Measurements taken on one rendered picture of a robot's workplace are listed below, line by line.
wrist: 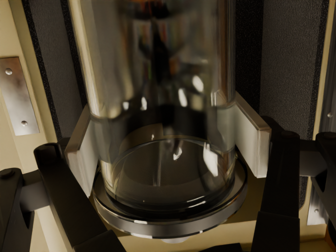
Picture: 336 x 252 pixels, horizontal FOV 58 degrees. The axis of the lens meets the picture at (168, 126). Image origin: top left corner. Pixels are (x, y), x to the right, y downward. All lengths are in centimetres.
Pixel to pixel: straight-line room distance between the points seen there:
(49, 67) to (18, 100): 5
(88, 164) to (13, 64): 14
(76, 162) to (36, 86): 17
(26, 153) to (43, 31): 12
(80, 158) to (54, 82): 18
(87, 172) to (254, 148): 9
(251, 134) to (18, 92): 20
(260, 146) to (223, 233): 22
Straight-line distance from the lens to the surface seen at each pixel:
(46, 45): 33
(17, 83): 29
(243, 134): 18
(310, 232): 41
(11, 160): 86
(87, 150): 17
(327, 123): 34
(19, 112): 30
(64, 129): 34
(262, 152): 17
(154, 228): 18
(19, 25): 31
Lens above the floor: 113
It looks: 24 degrees up
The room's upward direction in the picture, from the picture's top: 175 degrees clockwise
